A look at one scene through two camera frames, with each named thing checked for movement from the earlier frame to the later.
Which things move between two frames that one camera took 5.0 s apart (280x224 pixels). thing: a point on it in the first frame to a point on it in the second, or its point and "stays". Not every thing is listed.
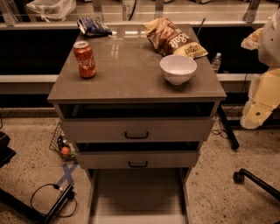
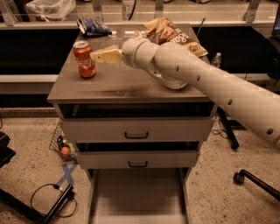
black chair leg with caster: x=238 y=178 stays
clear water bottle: x=216 y=62 stays
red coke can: x=84 y=56 stays
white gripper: x=270 y=45 to x=129 y=52
